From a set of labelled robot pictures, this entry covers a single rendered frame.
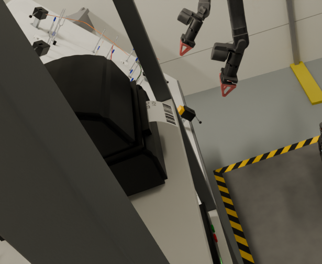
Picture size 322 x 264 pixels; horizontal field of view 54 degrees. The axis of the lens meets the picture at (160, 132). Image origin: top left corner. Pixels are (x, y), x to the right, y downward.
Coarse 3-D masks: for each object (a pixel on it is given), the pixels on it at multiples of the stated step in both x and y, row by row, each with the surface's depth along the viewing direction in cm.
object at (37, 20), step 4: (36, 8) 144; (40, 8) 146; (44, 8) 149; (36, 12) 143; (40, 12) 144; (44, 12) 145; (48, 12) 149; (36, 16) 145; (40, 16) 145; (44, 16) 148; (36, 20) 148; (40, 20) 149; (32, 24) 149; (36, 24) 149; (40, 28) 151
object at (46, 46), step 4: (40, 40) 122; (36, 44) 118; (40, 44) 120; (44, 44) 121; (36, 48) 118; (40, 48) 118; (44, 48) 119; (48, 48) 123; (40, 52) 119; (44, 52) 121; (40, 56) 120
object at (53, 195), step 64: (0, 0) 10; (128, 0) 59; (0, 64) 8; (0, 128) 9; (64, 128) 11; (0, 192) 10; (64, 192) 10; (192, 192) 47; (0, 256) 51; (64, 256) 12; (128, 256) 13; (192, 256) 39
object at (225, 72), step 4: (228, 64) 133; (224, 68) 141; (228, 68) 134; (232, 68) 133; (236, 68) 133; (224, 72) 136; (228, 72) 134; (232, 72) 134; (236, 72) 135; (224, 76) 135; (228, 76) 135; (232, 76) 135; (236, 76) 137; (224, 80) 134; (228, 80) 134; (232, 80) 134; (236, 80) 134
